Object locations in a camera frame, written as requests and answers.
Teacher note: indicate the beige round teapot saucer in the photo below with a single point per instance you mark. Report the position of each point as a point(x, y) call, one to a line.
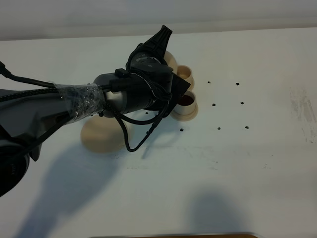
point(102, 135)

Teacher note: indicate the beige near cup saucer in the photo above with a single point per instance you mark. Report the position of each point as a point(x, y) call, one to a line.
point(185, 116)

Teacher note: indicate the beige teacup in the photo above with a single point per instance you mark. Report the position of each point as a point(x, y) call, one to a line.
point(185, 73)
point(188, 98)

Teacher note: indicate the beige far teacup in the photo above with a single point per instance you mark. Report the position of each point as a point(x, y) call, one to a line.
point(185, 73)

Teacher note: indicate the beige far cup saucer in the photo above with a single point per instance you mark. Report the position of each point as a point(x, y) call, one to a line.
point(192, 85)

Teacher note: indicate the beige ceramic teapot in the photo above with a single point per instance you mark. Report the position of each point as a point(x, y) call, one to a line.
point(171, 61)

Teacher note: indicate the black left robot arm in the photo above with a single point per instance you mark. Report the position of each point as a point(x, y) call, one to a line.
point(139, 94)

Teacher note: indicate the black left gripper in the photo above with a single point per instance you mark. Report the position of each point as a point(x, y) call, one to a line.
point(149, 56)

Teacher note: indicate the beige near teacup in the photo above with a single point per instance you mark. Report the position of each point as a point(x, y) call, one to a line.
point(188, 98)

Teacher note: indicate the beige cup saucer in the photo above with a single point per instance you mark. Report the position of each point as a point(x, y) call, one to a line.
point(185, 116)
point(192, 85)

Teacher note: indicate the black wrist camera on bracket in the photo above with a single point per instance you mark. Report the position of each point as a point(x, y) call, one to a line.
point(178, 89)

